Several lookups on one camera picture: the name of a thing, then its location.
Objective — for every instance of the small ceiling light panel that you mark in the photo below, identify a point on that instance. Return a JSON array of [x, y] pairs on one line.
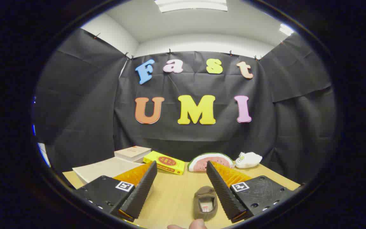
[[285, 29]]

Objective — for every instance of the brown fuzzy shoe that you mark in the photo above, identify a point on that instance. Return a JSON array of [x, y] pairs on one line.
[[200, 192]]

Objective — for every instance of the watermelon slice plush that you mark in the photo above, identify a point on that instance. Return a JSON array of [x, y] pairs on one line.
[[208, 162]]

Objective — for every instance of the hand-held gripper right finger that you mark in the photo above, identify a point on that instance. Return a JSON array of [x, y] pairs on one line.
[[222, 190]]

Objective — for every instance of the cream storage box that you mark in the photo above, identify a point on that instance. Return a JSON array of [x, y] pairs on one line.
[[103, 168]]

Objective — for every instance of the black backdrop cloth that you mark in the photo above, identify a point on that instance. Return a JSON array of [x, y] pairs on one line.
[[186, 133]]

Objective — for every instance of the yellow book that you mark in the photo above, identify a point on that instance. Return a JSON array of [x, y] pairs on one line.
[[167, 162]]

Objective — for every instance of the large ceiling light panel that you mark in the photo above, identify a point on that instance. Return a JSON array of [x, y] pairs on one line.
[[191, 5]]

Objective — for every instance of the white plush toy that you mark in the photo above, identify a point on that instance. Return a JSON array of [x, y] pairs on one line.
[[249, 160]]

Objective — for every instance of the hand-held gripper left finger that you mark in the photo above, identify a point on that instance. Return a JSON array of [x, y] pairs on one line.
[[141, 190]]

